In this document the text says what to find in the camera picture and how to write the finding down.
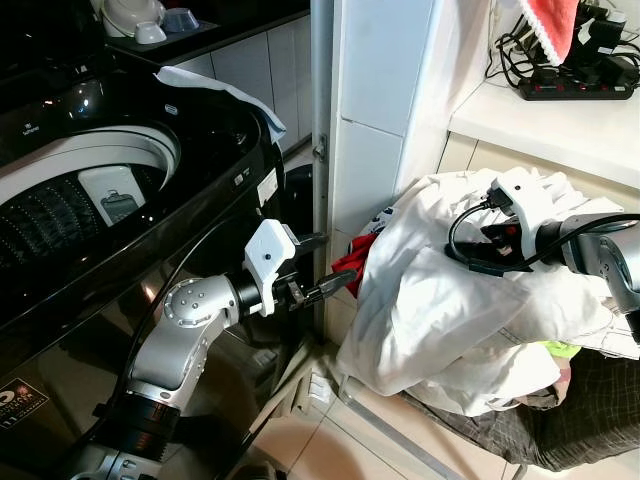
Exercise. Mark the small white bowl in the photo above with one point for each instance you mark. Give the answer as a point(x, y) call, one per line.
point(150, 34)

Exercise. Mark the grey-blue bowl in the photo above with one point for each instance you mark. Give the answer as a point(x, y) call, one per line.
point(180, 20)

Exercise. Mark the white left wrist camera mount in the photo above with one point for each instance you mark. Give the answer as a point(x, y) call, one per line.
point(268, 255)

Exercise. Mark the black plug adapters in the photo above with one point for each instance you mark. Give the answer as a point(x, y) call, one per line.
point(600, 40)

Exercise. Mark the grey metal door frame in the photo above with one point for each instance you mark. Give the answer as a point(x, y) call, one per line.
point(321, 80)

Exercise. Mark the dark plaid laundry basket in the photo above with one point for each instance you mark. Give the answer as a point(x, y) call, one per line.
point(590, 420)

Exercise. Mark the yellow-green garment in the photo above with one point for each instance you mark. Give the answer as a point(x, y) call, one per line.
point(560, 349)

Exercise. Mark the black top-load washing machine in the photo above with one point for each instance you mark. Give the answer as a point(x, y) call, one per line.
point(205, 160)

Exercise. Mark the large white pot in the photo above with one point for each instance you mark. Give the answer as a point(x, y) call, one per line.
point(125, 12)

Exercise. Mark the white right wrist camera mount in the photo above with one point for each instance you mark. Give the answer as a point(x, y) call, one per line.
point(530, 198)

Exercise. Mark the white cloth with blue edge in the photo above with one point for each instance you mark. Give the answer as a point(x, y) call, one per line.
point(232, 100)

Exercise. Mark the white garment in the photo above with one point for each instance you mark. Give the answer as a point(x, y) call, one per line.
point(430, 310)

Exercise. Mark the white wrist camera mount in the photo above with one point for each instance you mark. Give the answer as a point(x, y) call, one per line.
point(530, 198)
point(268, 255)

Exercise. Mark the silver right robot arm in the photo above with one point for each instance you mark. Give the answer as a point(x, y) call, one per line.
point(600, 255)

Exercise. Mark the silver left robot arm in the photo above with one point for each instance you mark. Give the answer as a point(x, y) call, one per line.
point(185, 310)

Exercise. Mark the red cloth with white trim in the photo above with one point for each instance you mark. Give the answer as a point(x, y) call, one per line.
point(553, 20)

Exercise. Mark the small red cloth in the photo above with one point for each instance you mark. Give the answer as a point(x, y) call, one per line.
point(352, 265)

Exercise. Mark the black power strip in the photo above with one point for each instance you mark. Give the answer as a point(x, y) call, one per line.
point(580, 88)

